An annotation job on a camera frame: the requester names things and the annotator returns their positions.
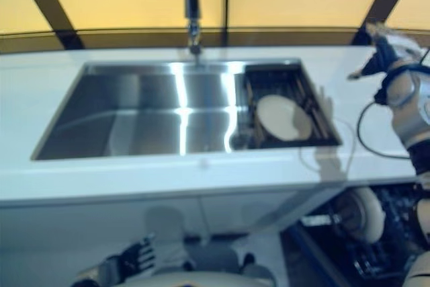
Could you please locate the white robot right leg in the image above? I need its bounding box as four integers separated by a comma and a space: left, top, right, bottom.
243, 263, 276, 281

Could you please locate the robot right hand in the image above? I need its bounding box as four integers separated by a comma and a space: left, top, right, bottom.
347, 21, 424, 81

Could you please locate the grey robot torso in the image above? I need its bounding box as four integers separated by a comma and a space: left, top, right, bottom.
134, 268, 280, 287

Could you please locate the stainless steel sink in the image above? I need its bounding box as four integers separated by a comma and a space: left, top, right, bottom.
30, 57, 343, 162

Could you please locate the white cabinet door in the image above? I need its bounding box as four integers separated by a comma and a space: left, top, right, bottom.
201, 188, 337, 234
0, 196, 208, 287

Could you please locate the black sink dish rack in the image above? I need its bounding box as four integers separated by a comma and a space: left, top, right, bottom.
242, 61, 340, 149

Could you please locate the cream round plate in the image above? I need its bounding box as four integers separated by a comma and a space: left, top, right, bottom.
255, 94, 314, 142
334, 188, 386, 244

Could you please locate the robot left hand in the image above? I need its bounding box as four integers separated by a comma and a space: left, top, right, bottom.
119, 235, 157, 278

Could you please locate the wire dishwasher rack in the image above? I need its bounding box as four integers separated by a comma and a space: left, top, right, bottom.
300, 182, 424, 287

